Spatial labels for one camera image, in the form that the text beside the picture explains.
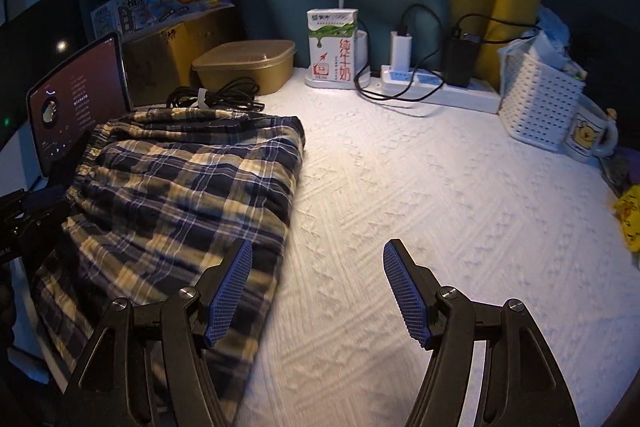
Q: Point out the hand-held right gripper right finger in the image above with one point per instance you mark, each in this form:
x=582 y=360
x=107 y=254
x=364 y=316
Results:
x=407 y=292

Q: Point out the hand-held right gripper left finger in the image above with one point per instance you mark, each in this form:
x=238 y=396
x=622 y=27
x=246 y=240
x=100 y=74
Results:
x=227 y=292

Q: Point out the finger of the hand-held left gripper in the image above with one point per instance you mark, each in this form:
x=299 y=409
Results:
x=35 y=214

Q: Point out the plaid pants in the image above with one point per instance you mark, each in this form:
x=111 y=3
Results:
x=175 y=187

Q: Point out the white textured tablecloth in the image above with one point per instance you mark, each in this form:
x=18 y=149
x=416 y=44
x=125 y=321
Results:
x=425 y=187

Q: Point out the tablet with lit screen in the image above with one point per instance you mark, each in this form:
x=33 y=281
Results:
x=75 y=102

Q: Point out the brown cardboard box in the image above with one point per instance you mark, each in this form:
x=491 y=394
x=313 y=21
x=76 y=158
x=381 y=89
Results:
x=160 y=57

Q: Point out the small printed paper box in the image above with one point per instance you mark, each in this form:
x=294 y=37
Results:
x=125 y=19

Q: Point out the tan lidded food container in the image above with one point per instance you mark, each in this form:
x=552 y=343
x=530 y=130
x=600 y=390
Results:
x=240 y=67

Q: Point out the white perforated plastic basket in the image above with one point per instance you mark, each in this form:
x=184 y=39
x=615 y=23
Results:
x=537 y=102

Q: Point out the yellow printed bag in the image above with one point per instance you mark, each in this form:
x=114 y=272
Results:
x=630 y=217

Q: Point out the white bear print mug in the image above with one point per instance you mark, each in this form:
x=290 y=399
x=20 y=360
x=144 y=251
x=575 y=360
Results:
x=585 y=137

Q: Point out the white plug charger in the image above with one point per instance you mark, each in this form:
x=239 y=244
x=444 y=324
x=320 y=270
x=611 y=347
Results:
x=401 y=52

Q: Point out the white green milk carton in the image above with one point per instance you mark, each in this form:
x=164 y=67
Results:
x=332 y=47

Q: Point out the small yellow figurine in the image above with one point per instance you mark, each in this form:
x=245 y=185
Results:
x=611 y=115

